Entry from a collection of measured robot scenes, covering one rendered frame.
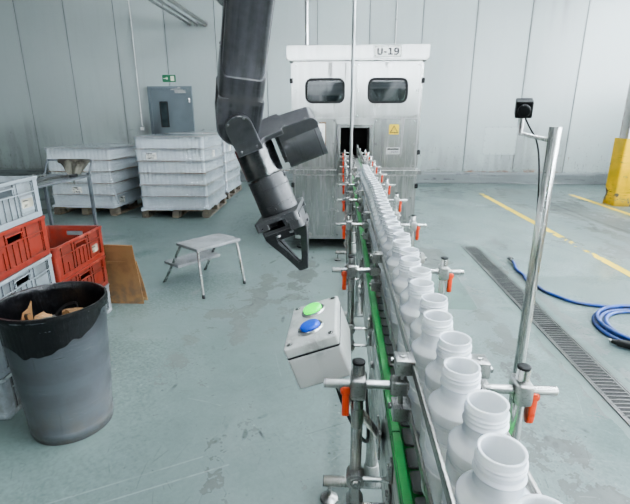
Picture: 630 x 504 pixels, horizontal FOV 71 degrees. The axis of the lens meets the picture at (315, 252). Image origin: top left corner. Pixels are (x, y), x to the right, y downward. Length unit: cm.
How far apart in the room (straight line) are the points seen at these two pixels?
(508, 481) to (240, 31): 51
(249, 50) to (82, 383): 189
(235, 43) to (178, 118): 1030
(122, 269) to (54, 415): 159
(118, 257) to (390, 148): 283
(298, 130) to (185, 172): 610
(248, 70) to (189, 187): 616
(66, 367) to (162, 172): 490
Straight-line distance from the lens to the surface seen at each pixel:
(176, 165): 673
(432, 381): 54
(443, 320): 60
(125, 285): 373
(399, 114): 477
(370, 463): 180
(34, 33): 1243
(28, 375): 225
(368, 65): 477
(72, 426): 237
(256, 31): 56
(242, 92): 58
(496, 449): 41
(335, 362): 63
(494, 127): 1078
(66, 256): 318
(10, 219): 265
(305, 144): 63
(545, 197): 148
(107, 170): 726
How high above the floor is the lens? 140
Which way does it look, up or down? 17 degrees down
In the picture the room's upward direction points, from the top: straight up
